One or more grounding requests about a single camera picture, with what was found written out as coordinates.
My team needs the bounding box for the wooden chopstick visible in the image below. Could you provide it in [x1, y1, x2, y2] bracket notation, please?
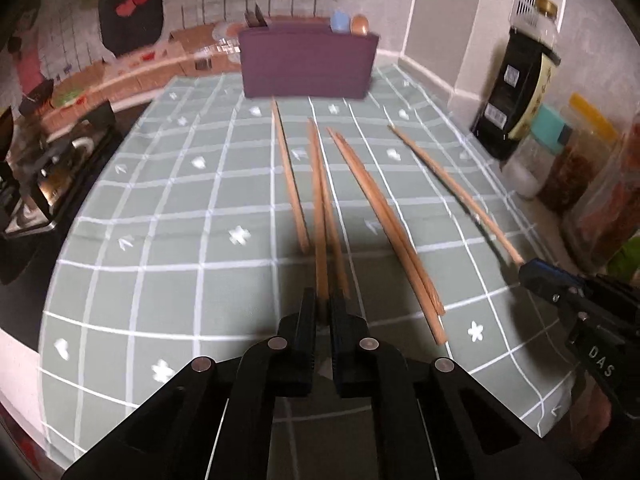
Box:
[271, 99, 310, 254]
[335, 144, 448, 346]
[308, 118, 329, 308]
[388, 125, 525, 268]
[326, 128, 445, 315]
[314, 122, 350, 299]

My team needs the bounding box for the brown wooden spoon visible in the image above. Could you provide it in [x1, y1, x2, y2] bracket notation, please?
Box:
[350, 14, 370, 36]

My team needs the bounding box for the metal spoon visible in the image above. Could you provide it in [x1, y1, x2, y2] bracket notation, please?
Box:
[244, 3, 269, 28]

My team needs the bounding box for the yellow lid chili jar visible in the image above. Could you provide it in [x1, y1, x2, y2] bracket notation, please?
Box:
[538, 92, 620, 217]

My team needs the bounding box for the green checkered table mat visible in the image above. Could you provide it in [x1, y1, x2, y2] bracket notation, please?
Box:
[39, 66, 575, 467]

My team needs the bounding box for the teal cap shaker bottle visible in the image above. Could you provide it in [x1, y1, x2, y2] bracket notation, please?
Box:
[502, 104, 573, 200]

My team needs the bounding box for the dark soy sauce bottle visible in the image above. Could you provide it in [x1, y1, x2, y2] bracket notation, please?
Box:
[472, 0, 561, 160]

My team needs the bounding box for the purple utensil holder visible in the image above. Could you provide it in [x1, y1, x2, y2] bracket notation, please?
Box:
[239, 22, 378, 100]

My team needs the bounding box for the black gas stove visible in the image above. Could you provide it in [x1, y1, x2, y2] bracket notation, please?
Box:
[1, 101, 124, 285]

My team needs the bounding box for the light blue plastic spoon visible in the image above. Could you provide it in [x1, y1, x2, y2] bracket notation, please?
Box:
[330, 10, 350, 34]

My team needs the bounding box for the cartoon wall sticker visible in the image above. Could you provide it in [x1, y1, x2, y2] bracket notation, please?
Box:
[1, 0, 324, 113]

